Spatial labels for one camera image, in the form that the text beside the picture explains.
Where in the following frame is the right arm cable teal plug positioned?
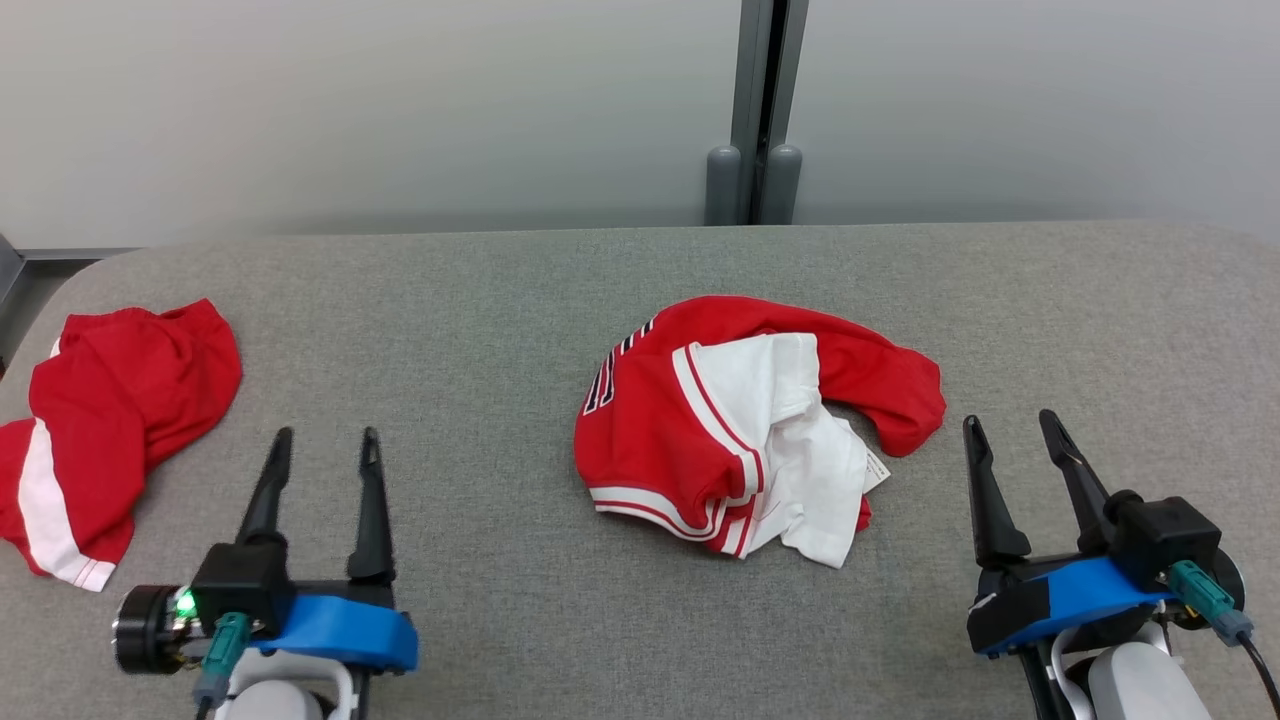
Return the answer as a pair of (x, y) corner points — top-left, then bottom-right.
(1163, 560), (1280, 720)

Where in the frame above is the left arm cable teal plug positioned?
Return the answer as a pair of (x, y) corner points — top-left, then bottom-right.
(192, 612), (253, 720)

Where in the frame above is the red and white jersey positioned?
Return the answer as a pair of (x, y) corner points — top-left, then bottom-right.
(573, 295), (947, 569)

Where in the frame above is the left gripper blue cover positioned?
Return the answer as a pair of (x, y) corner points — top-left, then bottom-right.
(113, 427), (419, 673)

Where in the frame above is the arm cable teal plug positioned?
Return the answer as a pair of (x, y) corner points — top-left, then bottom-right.
(1163, 560), (1280, 720)
(192, 612), (253, 720)

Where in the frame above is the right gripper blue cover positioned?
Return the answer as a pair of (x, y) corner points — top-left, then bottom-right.
(963, 409), (1246, 658)

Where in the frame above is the red shorts white side stripe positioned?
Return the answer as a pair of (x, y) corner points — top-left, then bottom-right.
(0, 298), (244, 593)

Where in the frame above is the grey partition post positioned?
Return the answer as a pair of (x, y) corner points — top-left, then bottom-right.
(705, 0), (809, 227)

